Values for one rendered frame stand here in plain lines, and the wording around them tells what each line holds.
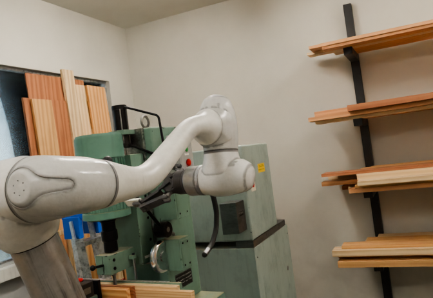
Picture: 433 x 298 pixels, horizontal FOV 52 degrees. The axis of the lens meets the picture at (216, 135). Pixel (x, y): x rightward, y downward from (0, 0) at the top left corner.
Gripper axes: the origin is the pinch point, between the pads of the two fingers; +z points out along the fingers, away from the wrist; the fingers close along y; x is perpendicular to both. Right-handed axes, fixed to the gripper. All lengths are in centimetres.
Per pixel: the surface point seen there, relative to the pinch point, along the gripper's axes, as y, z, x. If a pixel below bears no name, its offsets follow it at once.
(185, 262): -1.9, 3.6, -41.8
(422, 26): 194, -78, -83
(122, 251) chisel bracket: -7.7, 20.5, -25.7
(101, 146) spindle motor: 12.9, 17.4, 8.1
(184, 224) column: 17.5, 12.9, -44.3
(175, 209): 11.5, 5.2, -27.1
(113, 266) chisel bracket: -14.5, 20.3, -25.1
